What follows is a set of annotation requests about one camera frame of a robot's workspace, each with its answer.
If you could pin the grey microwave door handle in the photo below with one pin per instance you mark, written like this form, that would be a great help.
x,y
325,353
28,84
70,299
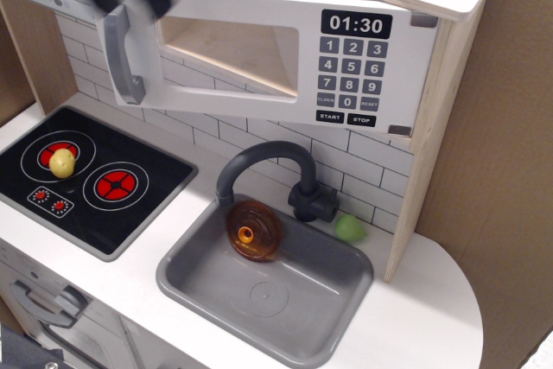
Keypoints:
x,y
116,27

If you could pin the white toy microwave door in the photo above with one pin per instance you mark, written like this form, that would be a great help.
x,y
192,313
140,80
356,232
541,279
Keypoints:
x,y
347,63

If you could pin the yellow toy potato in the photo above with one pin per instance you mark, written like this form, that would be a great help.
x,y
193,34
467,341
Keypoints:
x,y
62,163

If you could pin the black toy stovetop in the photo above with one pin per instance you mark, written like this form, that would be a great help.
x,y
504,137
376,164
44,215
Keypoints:
x,y
118,187

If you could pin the dark grey toy faucet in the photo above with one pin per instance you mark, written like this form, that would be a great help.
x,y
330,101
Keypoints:
x,y
309,200

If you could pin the green toy pear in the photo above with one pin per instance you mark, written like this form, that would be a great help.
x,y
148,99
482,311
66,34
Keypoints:
x,y
350,229

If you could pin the grey toy oven door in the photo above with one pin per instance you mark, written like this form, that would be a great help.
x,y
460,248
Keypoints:
x,y
97,340

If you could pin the grey toy sink basin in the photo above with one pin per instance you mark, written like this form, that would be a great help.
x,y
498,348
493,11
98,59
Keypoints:
x,y
295,307

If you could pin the brown cardboard panel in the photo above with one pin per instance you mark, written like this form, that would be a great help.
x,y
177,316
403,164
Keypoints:
x,y
489,203

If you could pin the grey oven door handle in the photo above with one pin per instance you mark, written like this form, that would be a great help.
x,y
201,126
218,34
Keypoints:
x,y
62,310

